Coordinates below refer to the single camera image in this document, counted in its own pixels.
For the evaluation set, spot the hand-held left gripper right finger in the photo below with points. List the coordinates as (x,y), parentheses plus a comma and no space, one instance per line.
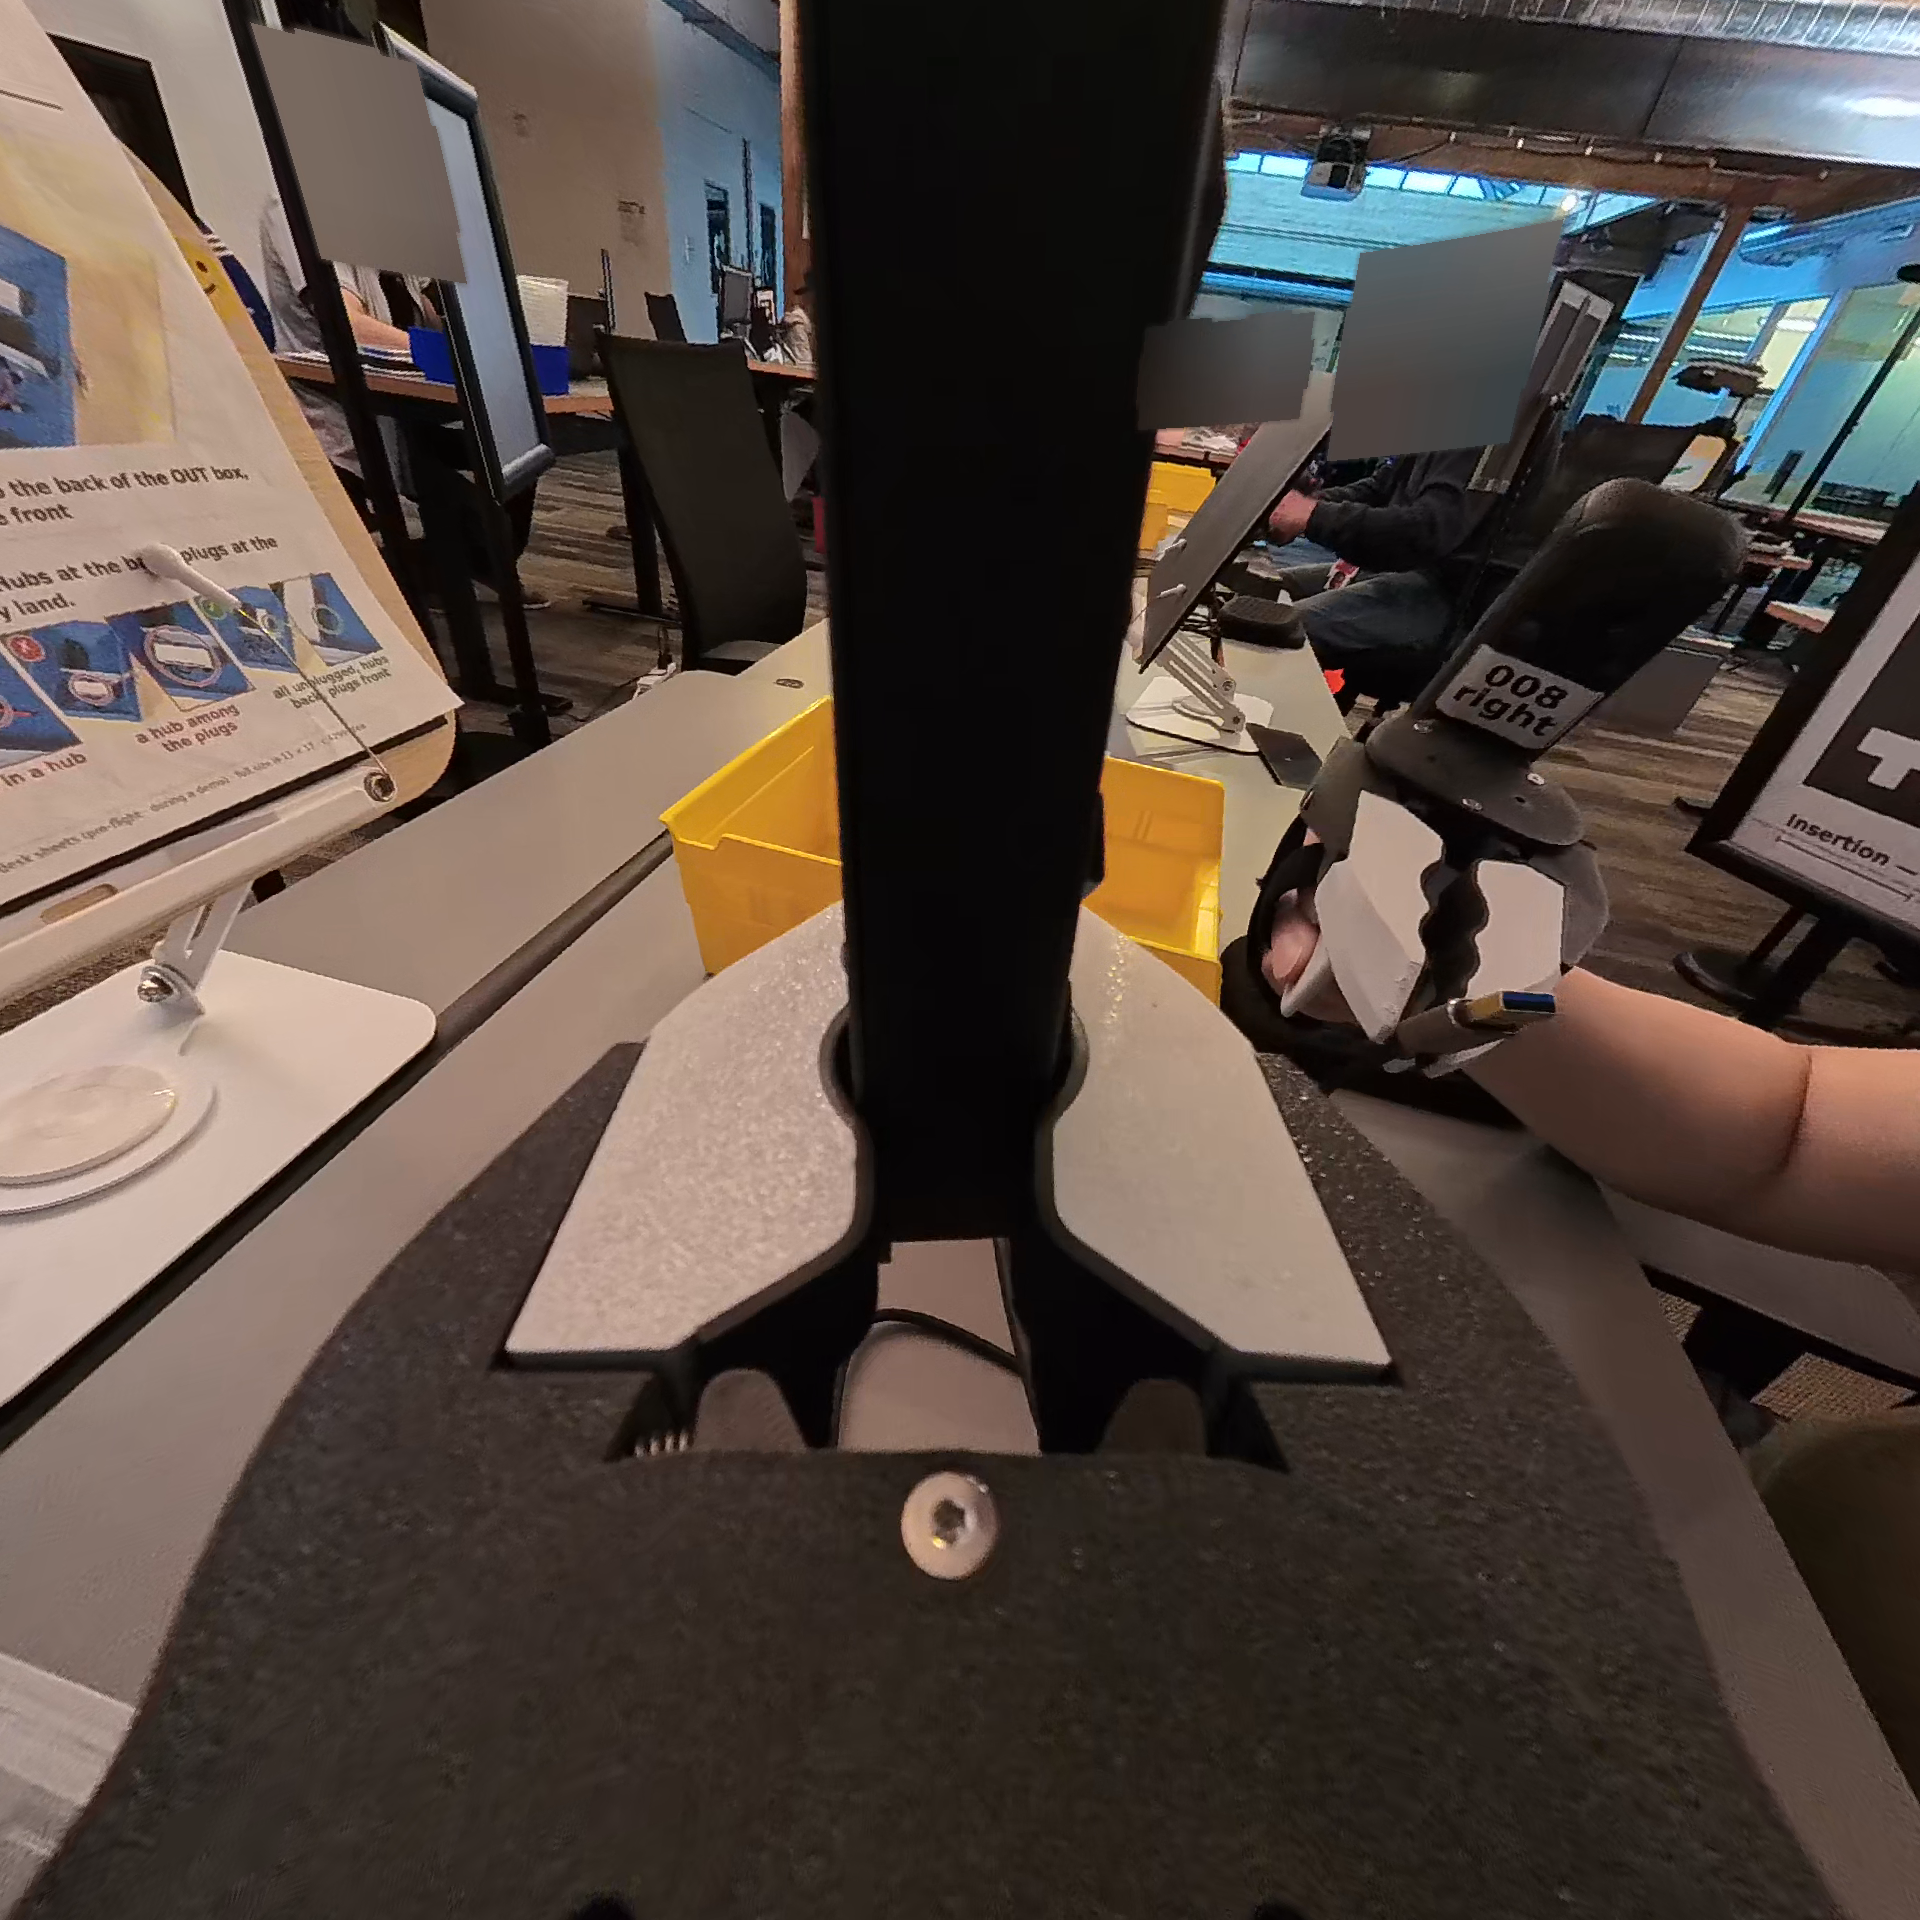
(1201,1168)

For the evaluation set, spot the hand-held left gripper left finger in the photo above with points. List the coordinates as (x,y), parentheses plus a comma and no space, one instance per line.
(705,1168)

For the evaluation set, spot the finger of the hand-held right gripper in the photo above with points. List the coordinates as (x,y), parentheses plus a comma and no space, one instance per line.
(1381,914)
(1524,931)

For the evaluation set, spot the yellow plastic bin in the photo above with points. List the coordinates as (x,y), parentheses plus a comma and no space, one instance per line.
(750,856)

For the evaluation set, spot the long black usb hub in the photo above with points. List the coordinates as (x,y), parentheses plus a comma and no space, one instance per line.
(993,600)

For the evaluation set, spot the person's right forearm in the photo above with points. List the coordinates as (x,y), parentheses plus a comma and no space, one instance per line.
(1695,1110)

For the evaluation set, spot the person's right hand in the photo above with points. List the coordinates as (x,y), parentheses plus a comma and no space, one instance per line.
(1293,959)

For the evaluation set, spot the dark flat desk plate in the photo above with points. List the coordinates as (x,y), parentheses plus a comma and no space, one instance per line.
(1284,758)

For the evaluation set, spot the white tilted board stand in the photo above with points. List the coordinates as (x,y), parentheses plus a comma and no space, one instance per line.
(1193,696)

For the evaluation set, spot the black and white marker sign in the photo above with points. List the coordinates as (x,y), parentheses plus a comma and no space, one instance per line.
(1844,781)

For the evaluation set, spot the black tilted board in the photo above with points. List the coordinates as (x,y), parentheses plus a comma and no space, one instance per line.
(1229,540)

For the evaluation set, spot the tall black display board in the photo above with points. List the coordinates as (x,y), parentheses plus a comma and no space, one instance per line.
(1560,377)

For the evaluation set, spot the white stand base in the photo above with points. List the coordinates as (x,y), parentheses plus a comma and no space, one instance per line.
(298,1081)

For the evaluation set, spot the small yellow bin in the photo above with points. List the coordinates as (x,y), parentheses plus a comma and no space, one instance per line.
(1185,510)

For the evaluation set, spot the wooden sheet board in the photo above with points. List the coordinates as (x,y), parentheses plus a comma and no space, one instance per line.
(422,749)

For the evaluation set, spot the ceiling projector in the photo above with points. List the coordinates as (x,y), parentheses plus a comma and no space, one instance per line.
(1333,165)

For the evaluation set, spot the person's olive pants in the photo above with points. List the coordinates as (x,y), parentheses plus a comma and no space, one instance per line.
(1844,1516)

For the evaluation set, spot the black office chair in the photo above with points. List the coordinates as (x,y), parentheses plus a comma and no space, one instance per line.
(705,481)

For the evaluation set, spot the printed instruction sheet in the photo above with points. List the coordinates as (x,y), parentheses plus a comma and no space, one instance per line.
(153,525)

